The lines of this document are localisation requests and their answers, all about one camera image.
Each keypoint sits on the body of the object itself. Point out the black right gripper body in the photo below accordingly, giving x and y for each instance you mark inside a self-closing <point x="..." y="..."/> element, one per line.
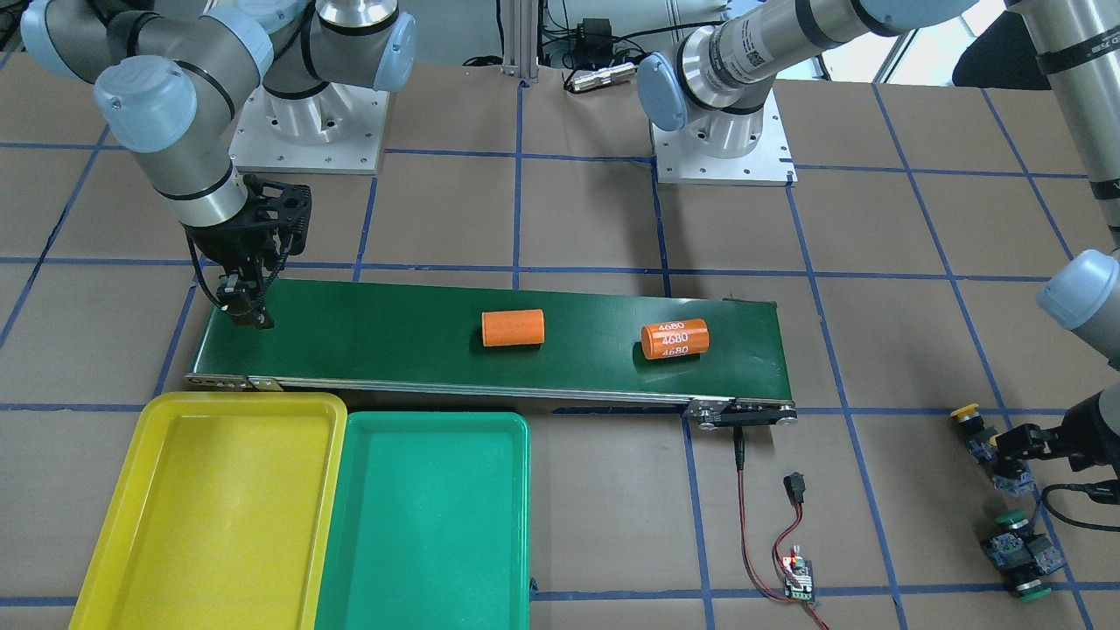
<point x="224" y="242"/>

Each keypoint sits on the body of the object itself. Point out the silver cylinder on floor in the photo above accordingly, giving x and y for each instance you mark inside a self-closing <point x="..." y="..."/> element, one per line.
<point x="583" y="81"/>

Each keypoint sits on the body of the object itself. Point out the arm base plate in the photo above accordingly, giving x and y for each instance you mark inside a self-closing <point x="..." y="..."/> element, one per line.
<point x="725" y="149"/>
<point x="339" y="130"/>

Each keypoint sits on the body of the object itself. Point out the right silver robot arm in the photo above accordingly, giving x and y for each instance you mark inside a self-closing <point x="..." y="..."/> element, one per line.
<point x="206" y="105"/>

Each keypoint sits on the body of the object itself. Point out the small motor controller board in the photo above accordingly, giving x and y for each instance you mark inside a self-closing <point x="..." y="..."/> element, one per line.
<point x="799" y="579"/>

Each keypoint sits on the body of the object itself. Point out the plain orange cylinder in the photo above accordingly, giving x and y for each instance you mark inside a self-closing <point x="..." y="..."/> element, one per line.
<point x="513" y="328"/>

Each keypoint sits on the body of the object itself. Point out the yellow push button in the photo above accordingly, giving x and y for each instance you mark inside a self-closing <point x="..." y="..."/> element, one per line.
<point x="975" y="432"/>
<point x="1012" y="478"/>

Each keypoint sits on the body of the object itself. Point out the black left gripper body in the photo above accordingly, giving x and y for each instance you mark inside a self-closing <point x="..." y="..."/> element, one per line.
<point x="1034" y="437"/>

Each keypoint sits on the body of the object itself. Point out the orange cylinder marked 4680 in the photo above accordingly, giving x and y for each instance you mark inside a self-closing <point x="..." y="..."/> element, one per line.
<point x="667" y="340"/>

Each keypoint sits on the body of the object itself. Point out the black inline switch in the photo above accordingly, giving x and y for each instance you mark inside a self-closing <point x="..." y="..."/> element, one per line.
<point x="795" y="486"/>

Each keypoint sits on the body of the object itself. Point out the yellow plastic tray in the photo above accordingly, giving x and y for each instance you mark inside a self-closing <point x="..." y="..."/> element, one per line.
<point x="220" y="516"/>

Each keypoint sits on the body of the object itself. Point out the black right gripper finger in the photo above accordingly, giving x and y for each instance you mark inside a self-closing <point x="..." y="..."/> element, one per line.
<point x="258" y="310"/>
<point x="235" y="301"/>

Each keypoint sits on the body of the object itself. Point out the green conveyor belt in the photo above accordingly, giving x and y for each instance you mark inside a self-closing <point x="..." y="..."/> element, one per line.
<point x="722" y="363"/>

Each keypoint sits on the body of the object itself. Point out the green push button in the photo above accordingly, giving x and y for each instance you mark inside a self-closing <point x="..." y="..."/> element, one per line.
<point x="1008" y="548"/>
<point x="1035" y="557"/>

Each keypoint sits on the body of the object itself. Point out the aluminium frame post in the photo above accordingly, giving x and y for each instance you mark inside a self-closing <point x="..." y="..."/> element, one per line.
<point x="520" y="33"/>

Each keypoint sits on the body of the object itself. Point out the green plastic tray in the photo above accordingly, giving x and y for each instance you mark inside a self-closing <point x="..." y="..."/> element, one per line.
<point x="430" y="523"/>

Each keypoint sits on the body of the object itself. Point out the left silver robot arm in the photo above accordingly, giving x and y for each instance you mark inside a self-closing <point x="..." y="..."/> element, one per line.
<point x="904" y="262"/>

